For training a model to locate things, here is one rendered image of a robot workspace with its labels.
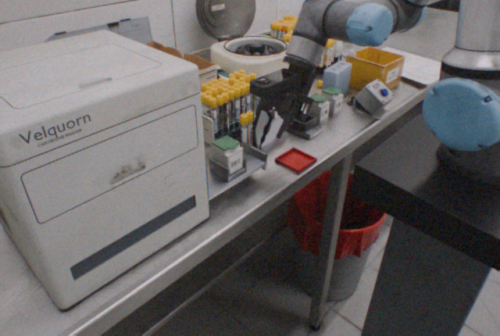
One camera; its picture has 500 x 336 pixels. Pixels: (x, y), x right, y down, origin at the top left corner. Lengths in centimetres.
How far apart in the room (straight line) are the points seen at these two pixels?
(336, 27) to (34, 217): 58
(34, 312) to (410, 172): 66
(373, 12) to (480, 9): 19
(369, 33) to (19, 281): 71
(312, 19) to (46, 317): 68
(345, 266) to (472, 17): 109
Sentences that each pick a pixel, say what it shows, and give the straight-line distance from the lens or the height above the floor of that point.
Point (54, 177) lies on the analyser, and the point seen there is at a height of 109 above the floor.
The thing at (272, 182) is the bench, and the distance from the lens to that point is 81.
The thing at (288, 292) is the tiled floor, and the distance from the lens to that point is 172.
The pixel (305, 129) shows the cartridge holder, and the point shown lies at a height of 90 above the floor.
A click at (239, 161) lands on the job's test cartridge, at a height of 95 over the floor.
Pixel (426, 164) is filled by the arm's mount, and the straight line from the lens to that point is 82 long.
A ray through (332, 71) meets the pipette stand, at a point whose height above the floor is 97.
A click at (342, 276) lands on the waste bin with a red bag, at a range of 157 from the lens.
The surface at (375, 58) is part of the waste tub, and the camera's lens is 136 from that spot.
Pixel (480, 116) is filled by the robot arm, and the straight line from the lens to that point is 62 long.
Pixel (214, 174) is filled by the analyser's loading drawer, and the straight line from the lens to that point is 76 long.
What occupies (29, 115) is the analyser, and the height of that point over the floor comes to 117.
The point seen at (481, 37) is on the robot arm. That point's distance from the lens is 62.
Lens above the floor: 137
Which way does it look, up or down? 32 degrees down
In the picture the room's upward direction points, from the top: straight up
